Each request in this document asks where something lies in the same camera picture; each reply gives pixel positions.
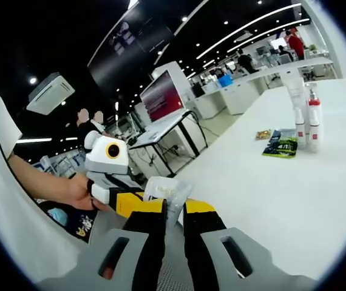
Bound gold foil sachet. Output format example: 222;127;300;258
254;129;273;141

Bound person's left hand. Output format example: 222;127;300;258
69;173;115;213

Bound white monitor with red screen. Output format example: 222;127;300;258
138;69;189;122

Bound long white counter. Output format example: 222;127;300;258
191;57;335;116

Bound person's dark printed shorts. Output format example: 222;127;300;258
36;198;98;245

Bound large white skincare tube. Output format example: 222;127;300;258
283;75;309;122

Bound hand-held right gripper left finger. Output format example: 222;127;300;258
38;198;167;291

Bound person's white shirt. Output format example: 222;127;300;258
0;75;84;283

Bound blue face mask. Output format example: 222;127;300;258
47;208;68;227

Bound blue bin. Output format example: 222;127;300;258
217;75;234;88

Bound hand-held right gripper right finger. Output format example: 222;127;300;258
182;199;317;291

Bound hanging black display screen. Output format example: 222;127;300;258
87;4;177;78

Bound green black foil packet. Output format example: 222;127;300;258
262;129;299;159

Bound ceiling air conditioner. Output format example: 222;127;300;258
25;72;76;116

